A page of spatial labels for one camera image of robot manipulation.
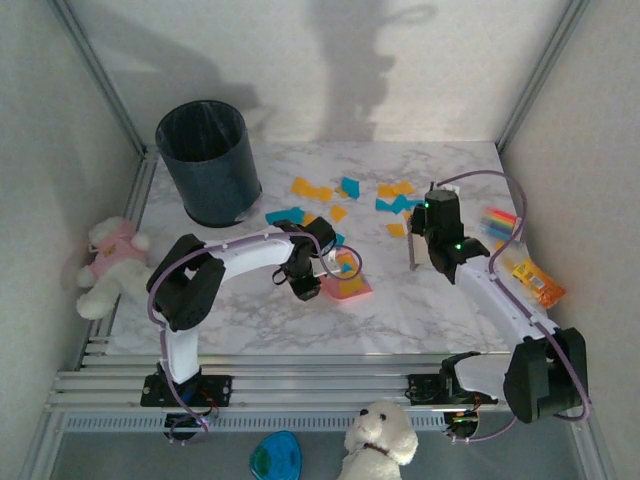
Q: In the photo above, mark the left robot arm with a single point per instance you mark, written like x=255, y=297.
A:
x=250, y=257

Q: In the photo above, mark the pink plastic dustpan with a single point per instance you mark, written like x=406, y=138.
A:
x=334, y=294

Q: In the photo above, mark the orange snack packet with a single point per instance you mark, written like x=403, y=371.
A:
x=537, y=282

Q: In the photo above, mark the dark blue trash bin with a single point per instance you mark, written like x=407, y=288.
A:
x=220, y=185

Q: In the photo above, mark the plush toy pink outfit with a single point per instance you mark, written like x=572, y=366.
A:
x=117, y=250

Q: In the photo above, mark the aluminium side rail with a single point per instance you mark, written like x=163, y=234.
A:
x=141, y=185

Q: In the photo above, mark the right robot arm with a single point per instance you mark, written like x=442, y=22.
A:
x=500, y=300

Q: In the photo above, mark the blue plastic bowl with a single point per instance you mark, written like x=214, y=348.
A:
x=275, y=457

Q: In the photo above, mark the small orange paper scrap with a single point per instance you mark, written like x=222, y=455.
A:
x=500, y=245
x=341, y=191

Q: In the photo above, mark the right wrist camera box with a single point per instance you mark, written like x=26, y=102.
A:
x=450, y=187

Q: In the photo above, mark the aluminium frame leg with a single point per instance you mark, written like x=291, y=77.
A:
x=595, y=450
x=42, y=450

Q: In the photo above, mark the aluminium frame base rails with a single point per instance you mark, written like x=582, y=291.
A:
x=320, y=387

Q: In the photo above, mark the cream brush grey bristles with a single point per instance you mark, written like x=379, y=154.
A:
x=413, y=252

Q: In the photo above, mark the white plush dog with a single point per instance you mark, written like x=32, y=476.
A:
x=380, y=440

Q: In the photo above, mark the colourful marker pack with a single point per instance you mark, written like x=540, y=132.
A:
x=502, y=218

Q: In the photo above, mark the aluminium frame post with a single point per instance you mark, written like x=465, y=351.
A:
x=542, y=75
x=100, y=80

